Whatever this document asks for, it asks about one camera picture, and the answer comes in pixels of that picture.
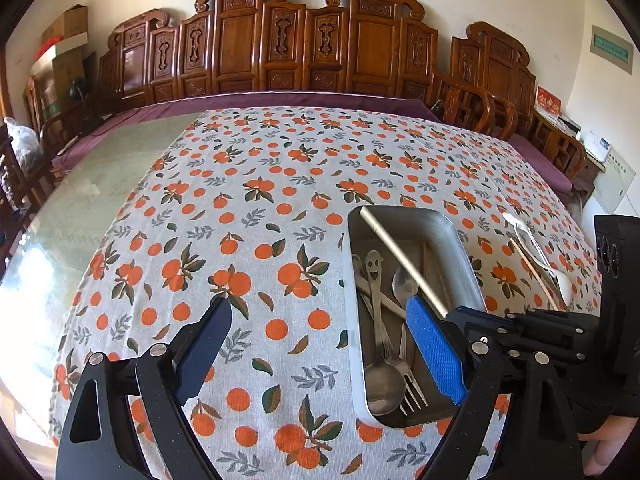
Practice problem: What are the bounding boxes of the large white rice paddle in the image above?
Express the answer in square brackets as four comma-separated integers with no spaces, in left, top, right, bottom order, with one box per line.
[502,212,573,307]

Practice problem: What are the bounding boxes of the dark brown wooden chopstick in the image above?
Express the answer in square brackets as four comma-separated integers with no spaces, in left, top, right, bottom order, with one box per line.
[514,244,561,312]

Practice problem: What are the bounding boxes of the smiley handle steel fork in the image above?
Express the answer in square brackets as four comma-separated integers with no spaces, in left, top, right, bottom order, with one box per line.
[352,254,428,415]

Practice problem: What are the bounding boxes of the smiley handle steel spoon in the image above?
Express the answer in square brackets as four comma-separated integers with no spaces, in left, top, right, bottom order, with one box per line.
[362,250,406,417]

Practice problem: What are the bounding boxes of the plain steel spoon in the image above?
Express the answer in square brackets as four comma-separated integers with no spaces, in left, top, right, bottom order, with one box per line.
[392,266,419,361]

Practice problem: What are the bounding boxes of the light wooden chopstick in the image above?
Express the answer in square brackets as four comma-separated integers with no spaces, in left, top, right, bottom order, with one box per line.
[359,207,448,320]

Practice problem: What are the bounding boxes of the person's right hand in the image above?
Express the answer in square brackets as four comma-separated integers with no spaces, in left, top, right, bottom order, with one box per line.
[578,415,639,477]

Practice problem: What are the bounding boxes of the purple seat cushion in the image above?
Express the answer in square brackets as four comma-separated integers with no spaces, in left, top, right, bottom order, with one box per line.
[508,134,573,195]

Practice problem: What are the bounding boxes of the stainless steel utensil tray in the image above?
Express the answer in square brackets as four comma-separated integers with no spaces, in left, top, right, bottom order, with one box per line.
[342,206,486,429]

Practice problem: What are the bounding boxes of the wooden side chair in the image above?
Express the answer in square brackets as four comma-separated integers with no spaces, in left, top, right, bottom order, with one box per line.
[1,124,55,273]

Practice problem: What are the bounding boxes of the red card sign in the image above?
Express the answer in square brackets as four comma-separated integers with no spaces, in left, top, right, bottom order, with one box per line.
[535,84,562,120]

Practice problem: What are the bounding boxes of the orange fruit print tablecloth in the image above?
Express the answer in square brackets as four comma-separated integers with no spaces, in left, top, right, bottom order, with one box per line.
[50,107,601,479]

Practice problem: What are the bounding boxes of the carved wooden armchair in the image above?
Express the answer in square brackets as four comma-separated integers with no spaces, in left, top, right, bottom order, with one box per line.
[449,21,586,179]

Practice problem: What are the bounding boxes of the white plastic bag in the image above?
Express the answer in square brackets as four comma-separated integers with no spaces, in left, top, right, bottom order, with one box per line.
[3,117,44,174]

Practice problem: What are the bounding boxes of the purple bench cushion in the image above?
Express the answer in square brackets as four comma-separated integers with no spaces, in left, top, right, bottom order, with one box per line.
[52,91,440,171]

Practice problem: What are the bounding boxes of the stacked cardboard boxes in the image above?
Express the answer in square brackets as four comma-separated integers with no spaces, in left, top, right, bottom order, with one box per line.
[30,4,89,118]

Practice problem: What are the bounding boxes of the carved wooden bench backrest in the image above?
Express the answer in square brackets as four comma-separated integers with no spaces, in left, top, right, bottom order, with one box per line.
[96,0,497,137]

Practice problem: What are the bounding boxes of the white wall panel box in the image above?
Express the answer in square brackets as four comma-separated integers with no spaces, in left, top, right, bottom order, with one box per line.
[593,148,636,214]

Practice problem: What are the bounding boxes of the green wall sign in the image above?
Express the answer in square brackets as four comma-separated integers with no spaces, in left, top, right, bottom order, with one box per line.
[590,25,634,75]

